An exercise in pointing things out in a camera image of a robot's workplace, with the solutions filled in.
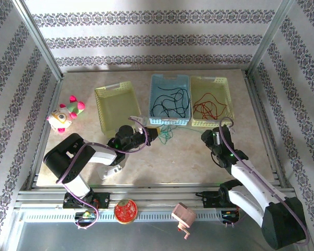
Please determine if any thin green cable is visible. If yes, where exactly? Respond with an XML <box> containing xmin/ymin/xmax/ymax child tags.
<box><xmin>158</xmin><ymin>124</ymin><xmax>205</xmax><ymax>145</ymax></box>

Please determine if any pale yellow perforated plastic basket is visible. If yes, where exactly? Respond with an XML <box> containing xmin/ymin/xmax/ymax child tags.
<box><xmin>189</xmin><ymin>76</ymin><xmax>236</xmax><ymax>127</ymax></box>

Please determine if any light blue perforated plastic basket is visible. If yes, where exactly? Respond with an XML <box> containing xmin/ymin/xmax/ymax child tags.
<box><xmin>149</xmin><ymin>74</ymin><xmax>192</xmax><ymax>126</ymax></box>

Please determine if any thin red cable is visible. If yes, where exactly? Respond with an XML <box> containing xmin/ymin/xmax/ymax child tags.
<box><xmin>193</xmin><ymin>93</ymin><xmax>228</xmax><ymax>120</ymax></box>

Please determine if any thin black cable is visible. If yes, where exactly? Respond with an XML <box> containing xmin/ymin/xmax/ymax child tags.
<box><xmin>150</xmin><ymin>86</ymin><xmax>190</xmax><ymax>119</ymax></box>

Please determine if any lime green perforated plastic basket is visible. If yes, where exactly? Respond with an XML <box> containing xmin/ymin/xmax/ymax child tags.
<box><xmin>94</xmin><ymin>81</ymin><xmax>143</xmax><ymax>138</ymax></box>

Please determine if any white plastic block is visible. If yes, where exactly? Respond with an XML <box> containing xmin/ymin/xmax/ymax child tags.
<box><xmin>97</xmin><ymin>164</ymin><xmax>123</xmax><ymax>180</ymax></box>

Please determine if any white pink green plush toy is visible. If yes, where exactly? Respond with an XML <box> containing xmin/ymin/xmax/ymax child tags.
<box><xmin>46</xmin><ymin>95</ymin><xmax>86</xmax><ymax>134</ymax></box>

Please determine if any red round patterned tin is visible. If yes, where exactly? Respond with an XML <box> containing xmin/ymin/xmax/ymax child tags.
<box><xmin>114</xmin><ymin>199</ymin><xmax>138</xmax><ymax>225</ymax></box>

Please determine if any pink wooden crank toy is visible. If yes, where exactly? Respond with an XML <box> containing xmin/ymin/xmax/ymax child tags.
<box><xmin>171</xmin><ymin>202</ymin><xmax>197</xmax><ymax>241</ymax></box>

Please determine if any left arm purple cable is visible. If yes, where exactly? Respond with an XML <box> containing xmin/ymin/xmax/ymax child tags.
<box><xmin>56</xmin><ymin>117</ymin><xmax>150</xmax><ymax>230</ymax></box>

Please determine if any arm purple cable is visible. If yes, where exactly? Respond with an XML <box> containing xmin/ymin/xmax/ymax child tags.
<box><xmin>56</xmin><ymin>117</ymin><xmax>150</xmax><ymax>230</ymax></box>
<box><xmin>218</xmin><ymin>117</ymin><xmax>310</xmax><ymax>245</ymax></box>

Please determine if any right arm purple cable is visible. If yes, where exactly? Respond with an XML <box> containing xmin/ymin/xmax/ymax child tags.
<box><xmin>218</xmin><ymin>117</ymin><xmax>310</xmax><ymax>245</ymax></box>

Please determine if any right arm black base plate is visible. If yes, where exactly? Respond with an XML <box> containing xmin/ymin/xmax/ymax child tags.
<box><xmin>196</xmin><ymin>190</ymin><xmax>227</xmax><ymax>209</ymax></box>

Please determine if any aluminium rail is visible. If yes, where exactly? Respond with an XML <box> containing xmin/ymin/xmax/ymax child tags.
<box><xmin>15</xmin><ymin>182</ymin><xmax>301</xmax><ymax>210</ymax></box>

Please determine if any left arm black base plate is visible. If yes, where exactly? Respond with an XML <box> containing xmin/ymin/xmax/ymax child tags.
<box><xmin>62</xmin><ymin>192</ymin><xmax>110</xmax><ymax>209</ymax></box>

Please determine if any slotted grey cable duct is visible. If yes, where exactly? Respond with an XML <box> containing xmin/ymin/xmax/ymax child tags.
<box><xmin>23</xmin><ymin>211</ymin><xmax>226</xmax><ymax>222</ymax></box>

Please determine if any aluminium frame post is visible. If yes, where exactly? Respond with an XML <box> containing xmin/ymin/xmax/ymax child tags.
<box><xmin>12</xmin><ymin>0</ymin><xmax>64</xmax><ymax>81</ymax></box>
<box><xmin>246</xmin><ymin>0</ymin><xmax>297</xmax><ymax>77</ymax></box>

